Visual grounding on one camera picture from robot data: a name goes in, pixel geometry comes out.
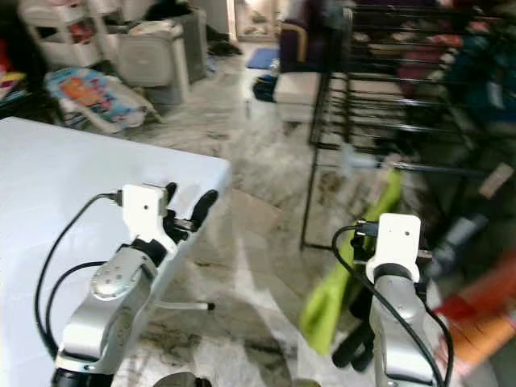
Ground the robot left leg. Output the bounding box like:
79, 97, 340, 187
152, 372, 206, 387

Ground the dark purple armchair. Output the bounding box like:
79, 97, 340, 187
278, 0, 352, 75

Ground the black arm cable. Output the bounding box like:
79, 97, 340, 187
331, 219, 455, 387
35, 192, 123, 360
48, 260, 107, 347

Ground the colourful baby bouncer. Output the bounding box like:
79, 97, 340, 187
44, 66, 160, 135

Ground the lime green garment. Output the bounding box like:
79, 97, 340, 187
298, 168, 404, 357

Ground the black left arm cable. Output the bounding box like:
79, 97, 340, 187
35, 192, 123, 360
48, 260, 107, 347

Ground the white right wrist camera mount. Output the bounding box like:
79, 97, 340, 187
364, 212, 425, 283

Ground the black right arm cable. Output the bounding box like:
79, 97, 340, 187
331, 219, 455, 387

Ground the white folding table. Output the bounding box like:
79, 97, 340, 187
0, 117, 233, 387

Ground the blue floor mat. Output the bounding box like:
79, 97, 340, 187
245, 47, 281, 71

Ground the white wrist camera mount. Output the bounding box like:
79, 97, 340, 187
119, 183, 172, 244
364, 212, 425, 283

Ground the magenta garment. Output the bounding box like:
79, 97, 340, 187
395, 31, 464, 99

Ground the white ottoman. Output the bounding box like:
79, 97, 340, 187
272, 71, 368, 124

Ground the blue garment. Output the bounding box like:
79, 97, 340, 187
447, 28, 516, 126

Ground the dark clothes heap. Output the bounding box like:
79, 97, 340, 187
252, 74, 278, 102

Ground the dark grey tower appliance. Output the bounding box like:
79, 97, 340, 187
182, 8, 209, 83

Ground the grey air purifier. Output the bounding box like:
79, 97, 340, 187
115, 20, 191, 111

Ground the black metal drying rack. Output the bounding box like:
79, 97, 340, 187
298, 2, 516, 252

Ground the white storage shelf unit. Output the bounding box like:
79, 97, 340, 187
19, 0, 104, 71

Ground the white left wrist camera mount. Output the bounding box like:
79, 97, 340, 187
119, 183, 172, 244

